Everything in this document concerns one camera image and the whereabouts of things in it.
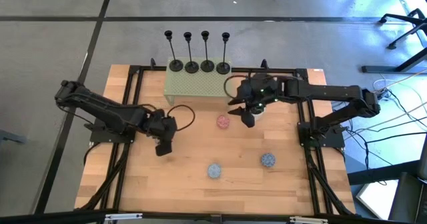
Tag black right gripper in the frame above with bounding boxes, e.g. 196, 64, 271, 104
228, 78, 272, 129

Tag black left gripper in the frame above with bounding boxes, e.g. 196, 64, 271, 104
144, 108, 178, 157

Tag pink patterned round tin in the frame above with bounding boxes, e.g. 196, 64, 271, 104
216, 114, 231, 129

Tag black candle stick holder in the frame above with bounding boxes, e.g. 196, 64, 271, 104
199, 30, 216, 73
183, 31, 200, 74
163, 29, 184, 73
216, 32, 232, 75

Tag green plant in white pot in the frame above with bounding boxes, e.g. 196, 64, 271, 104
250, 103, 268, 121

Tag green perforated metal shelf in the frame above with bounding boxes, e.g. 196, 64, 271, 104
163, 57, 233, 105

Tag dark blue patterned round tin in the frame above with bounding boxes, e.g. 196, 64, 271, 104
260, 152, 277, 168

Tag light blue patterned round tin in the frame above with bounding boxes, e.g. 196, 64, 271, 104
207, 163, 223, 180

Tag black rig crossbeam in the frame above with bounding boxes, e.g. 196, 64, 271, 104
0, 209, 427, 224

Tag grey chair base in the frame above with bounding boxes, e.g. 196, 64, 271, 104
0, 129, 27, 144

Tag dark furniture beam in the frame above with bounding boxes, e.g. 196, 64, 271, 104
346, 159, 422, 186

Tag black desk foot beam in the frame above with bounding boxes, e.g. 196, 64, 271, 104
362, 47, 427, 74

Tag white flat panel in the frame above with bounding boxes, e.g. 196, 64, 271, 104
355, 179, 400, 220

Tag black office chair base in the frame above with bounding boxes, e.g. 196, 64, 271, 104
378, 8, 427, 50

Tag dark grey cabinet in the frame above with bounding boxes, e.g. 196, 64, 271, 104
388, 171, 427, 224

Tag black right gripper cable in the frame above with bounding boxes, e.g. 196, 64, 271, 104
223, 74, 250, 101

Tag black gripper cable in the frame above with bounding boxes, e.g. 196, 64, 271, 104
165, 104, 196, 132
223, 74, 250, 101

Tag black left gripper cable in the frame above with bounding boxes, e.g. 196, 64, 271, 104
165, 104, 196, 132

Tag black aluminium table frame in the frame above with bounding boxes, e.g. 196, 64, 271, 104
99, 65, 354, 217

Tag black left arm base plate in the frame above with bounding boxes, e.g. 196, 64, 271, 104
89, 122, 137, 144

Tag black left arm cable bundle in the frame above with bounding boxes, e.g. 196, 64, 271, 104
78, 142, 131, 211

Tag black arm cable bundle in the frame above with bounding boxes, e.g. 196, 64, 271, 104
305, 147, 356, 217
78, 142, 131, 211

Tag silver crossbeam bracket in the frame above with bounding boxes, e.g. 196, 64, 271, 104
104, 213, 143, 221
289, 216, 330, 224

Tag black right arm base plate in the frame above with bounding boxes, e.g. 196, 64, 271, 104
298, 122, 346, 149

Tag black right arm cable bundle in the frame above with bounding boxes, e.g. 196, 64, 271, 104
305, 147, 356, 217

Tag black floor cables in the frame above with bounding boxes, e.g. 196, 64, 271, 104
343, 90, 427, 187

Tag light power cord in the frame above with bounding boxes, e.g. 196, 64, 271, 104
373, 72, 427, 101

